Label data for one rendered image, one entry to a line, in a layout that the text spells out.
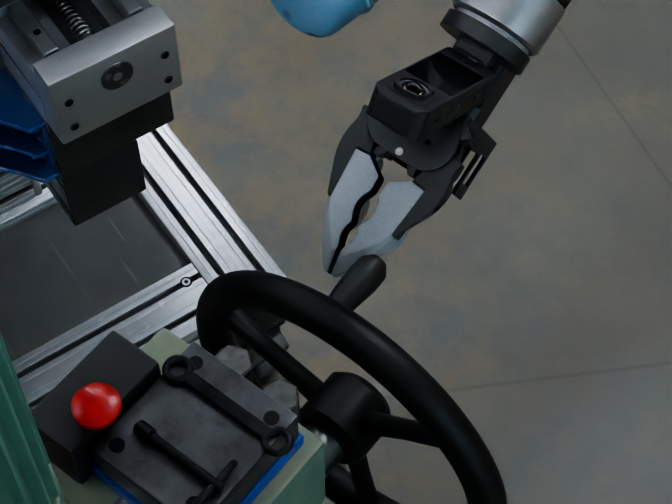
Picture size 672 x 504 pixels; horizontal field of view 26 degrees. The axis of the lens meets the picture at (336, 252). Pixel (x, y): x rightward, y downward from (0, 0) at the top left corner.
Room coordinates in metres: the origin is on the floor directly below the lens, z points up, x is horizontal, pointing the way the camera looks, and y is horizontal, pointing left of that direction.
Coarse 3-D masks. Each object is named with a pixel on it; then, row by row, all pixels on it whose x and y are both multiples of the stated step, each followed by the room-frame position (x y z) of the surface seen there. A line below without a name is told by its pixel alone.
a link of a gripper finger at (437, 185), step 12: (444, 168) 0.62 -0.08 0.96; (456, 168) 0.62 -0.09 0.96; (420, 180) 0.62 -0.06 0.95; (432, 180) 0.62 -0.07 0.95; (444, 180) 0.62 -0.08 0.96; (432, 192) 0.61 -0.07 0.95; (444, 192) 0.61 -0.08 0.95; (420, 204) 0.60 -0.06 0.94; (432, 204) 0.60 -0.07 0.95; (408, 216) 0.60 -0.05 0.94; (420, 216) 0.59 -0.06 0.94; (396, 228) 0.59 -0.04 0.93; (408, 228) 0.59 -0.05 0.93
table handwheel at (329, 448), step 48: (240, 288) 0.55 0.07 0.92; (288, 288) 0.53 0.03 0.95; (240, 336) 0.55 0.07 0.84; (336, 336) 0.49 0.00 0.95; (384, 336) 0.49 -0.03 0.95; (336, 384) 0.51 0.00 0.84; (384, 384) 0.46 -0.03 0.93; (432, 384) 0.46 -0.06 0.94; (336, 432) 0.47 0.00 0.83; (384, 432) 0.47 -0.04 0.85; (432, 432) 0.44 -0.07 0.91; (336, 480) 0.50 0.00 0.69; (480, 480) 0.42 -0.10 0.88
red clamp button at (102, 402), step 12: (96, 384) 0.41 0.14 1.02; (108, 384) 0.41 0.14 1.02; (84, 396) 0.41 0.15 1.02; (96, 396) 0.40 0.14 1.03; (108, 396) 0.41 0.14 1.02; (72, 408) 0.40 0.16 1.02; (84, 408) 0.40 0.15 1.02; (96, 408) 0.40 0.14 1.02; (108, 408) 0.40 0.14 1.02; (120, 408) 0.40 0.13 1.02; (84, 420) 0.39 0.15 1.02; (96, 420) 0.39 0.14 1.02; (108, 420) 0.39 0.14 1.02
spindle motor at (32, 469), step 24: (0, 336) 0.27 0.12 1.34; (0, 360) 0.25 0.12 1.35; (0, 384) 0.24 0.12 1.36; (0, 408) 0.24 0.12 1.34; (24, 408) 0.25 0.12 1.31; (0, 432) 0.23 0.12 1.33; (24, 432) 0.25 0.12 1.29; (0, 456) 0.22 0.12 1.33; (24, 456) 0.24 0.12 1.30; (0, 480) 0.22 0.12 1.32; (24, 480) 0.23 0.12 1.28; (48, 480) 0.25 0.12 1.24
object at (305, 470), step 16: (160, 336) 0.48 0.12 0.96; (176, 336) 0.48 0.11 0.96; (160, 352) 0.47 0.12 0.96; (176, 352) 0.47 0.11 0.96; (160, 368) 0.46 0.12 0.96; (304, 432) 0.41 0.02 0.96; (304, 448) 0.40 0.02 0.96; (320, 448) 0.40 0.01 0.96; (288, 464) 0.39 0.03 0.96; (304, 464) 0.39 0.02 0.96; (320, 464) 0.40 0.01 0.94; (64, 480) 0.38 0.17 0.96; (96, 480) 0.38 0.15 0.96; (272, 480) 0.38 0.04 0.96; (288, 480) 0.38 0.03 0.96; (304, 480) 0.39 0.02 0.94; (320, 480) 0.40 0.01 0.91; (64, 496) 0.37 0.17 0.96; (80, 496) 0.37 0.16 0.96; (96, 496) 0.37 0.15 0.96; (112, 496) 0.37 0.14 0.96; (272, 496) 0.37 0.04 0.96; (288, 496) 0.38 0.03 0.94; (304, 496) 0.39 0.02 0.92; (320, 496) 0.40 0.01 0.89
